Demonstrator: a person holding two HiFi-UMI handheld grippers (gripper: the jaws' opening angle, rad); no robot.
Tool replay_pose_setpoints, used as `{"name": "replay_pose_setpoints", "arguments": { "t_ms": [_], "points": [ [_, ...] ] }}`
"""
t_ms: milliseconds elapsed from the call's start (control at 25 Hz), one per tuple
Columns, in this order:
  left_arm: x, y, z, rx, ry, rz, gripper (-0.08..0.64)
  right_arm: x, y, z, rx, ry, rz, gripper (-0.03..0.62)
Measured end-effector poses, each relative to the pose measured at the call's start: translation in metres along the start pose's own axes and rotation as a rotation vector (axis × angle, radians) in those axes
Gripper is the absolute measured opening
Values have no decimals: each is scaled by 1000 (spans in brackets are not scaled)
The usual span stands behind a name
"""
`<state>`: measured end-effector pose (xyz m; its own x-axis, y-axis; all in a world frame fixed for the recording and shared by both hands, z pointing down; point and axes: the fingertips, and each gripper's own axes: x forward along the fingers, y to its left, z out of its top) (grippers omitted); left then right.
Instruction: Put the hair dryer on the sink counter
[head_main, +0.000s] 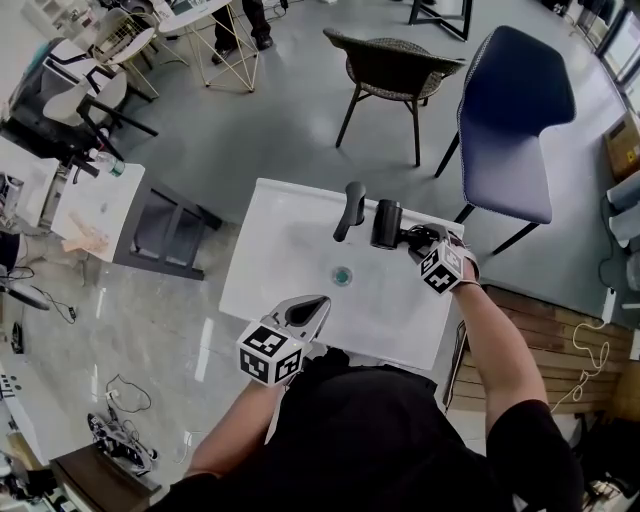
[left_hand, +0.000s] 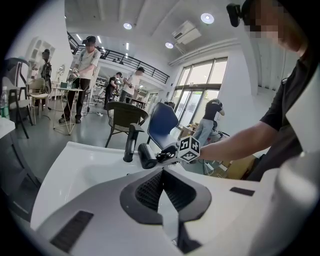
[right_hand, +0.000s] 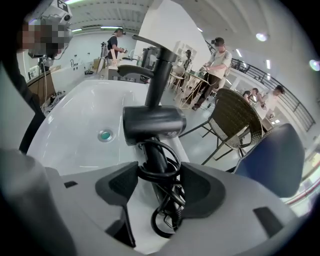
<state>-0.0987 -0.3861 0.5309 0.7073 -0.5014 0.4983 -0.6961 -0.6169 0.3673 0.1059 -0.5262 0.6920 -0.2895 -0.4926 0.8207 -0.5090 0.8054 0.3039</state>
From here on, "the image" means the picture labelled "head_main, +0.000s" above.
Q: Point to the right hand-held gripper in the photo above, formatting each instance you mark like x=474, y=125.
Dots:
x=440, y=270

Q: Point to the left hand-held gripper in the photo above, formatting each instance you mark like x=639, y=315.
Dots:
x=270, y=352

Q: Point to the black hair dryer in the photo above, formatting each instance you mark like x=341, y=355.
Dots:
x=387, y=222

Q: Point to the white ceramic sink basin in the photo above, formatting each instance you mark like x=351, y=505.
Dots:
x=280, y=260

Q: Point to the person's left forearm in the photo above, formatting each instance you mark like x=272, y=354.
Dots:
x=230, y=435

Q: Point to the person's right forearm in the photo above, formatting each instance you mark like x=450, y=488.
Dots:
x=495, y=360

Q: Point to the black basin faucet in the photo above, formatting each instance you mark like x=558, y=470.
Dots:
x=352, y=205

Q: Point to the person's black clothing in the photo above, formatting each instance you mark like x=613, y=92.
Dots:
x=375, y=440

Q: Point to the slatted wooden platform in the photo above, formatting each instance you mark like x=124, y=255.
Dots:
x=550, y=340

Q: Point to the blue upholstered chair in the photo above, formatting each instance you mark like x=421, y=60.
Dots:
x=510, y=100

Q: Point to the dark wicker chair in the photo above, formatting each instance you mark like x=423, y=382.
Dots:
x=395, y=65

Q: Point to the white power strip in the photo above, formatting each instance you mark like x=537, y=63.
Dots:
x=609, y=305

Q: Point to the cardboard box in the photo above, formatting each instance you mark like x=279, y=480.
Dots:
x=625, y=145

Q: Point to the black white floor device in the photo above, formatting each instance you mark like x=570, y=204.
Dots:
x=120, y=442

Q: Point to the white desk black legs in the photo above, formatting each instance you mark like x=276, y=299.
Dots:
x=447, y=6

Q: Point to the bundle of wooden sticks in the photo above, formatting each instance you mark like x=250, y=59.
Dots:
x=85, y=235

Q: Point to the white sink grey cabinet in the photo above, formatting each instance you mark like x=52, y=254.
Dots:
x=100, y=200

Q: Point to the clear bottle green label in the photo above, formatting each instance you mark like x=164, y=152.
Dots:
x=115, y=167

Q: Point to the dark brown side table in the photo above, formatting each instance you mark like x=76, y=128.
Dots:
x=100, y=475

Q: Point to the black office chair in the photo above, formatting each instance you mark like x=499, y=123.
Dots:
x=610, y=450

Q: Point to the black floor adapter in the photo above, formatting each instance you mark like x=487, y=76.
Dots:
x=17, y=340

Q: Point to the beige chair black legs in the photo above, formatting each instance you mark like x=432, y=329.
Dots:
x=70, y=102

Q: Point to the black machine cabinet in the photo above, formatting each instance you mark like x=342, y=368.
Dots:
x=35, y=135

